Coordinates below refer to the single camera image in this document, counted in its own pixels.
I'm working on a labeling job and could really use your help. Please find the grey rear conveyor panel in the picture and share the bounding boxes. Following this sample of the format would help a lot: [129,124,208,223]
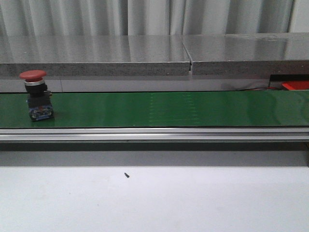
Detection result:
[0,75,271,93]

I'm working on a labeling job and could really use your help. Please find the grey pleated curtain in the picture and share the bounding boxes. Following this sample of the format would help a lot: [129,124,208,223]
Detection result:
[0,0,294,36]

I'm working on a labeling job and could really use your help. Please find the grey stone slab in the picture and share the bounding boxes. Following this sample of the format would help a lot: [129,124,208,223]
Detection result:
[0,35,191,76]
[182,32,309,75]

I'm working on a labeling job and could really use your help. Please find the green conveyor belt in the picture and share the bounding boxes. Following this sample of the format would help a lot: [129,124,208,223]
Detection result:
[0,90,309,128]

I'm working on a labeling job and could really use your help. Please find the grey stone slab left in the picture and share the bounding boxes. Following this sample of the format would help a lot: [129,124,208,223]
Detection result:
[0,35,191,76]

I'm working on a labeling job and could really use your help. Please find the grey stone slab right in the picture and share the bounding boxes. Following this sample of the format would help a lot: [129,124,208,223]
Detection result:
[182,32,309,75]

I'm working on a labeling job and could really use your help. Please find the red plate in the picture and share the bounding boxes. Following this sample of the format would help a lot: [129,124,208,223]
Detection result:
[282,81,309,90]

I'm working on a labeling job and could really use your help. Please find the aluminium conveyor side rail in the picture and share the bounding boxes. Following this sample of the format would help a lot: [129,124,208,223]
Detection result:
[0,126,309,143]

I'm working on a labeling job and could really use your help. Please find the red cable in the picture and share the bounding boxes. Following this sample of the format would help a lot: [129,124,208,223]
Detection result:
[239,86,281,92]

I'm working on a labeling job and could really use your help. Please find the red mushroom push button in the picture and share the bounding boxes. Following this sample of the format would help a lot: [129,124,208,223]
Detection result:
[19,70,54,121]

